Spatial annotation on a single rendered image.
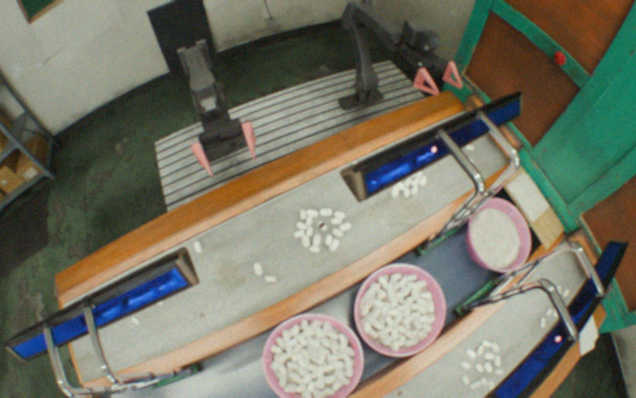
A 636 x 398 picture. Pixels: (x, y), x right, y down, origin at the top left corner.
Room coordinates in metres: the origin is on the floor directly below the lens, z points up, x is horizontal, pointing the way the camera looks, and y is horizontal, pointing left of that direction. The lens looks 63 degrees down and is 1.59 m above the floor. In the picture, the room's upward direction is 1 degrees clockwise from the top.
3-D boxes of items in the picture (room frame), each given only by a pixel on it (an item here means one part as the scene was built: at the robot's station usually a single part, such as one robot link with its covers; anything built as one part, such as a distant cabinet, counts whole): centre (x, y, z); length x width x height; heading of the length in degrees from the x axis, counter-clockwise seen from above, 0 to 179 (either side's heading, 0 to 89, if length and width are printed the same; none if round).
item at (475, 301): (0.03, -0.57, 0.90); 0.20 x 0.19 x 0.45; 120
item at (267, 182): (0.47, 0.18, 0.67); 1.81 x 0.12 x 0.19; 120
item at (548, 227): (0.40, -0.81, 0.77); 0.33 x 0.15 x 0.01; 30
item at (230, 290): (0.29, 0.08, 0.73); 1.81 x 0.30 x 0.02; 120
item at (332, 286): (0.13, -0.01, 0.71); 1.81 x 0.05 x 0.11; 120
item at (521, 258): (0.29, -0.62, 0.72); 0.27 x 0.27 x 0.10
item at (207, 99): (0.43, 0.23, 1.13); 0.07 x 0.06 x 0.11; 117
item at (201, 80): (0.52, 0.27, 1.12); 0.12 x 0.09 x 0.12; 27
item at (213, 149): (0.35, 0.23, 1.07); 0.09 x 0.07 x 0.07; 27
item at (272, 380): (-0.07, 0.01, 0.72); 0.27 x 0.27 x 0.10
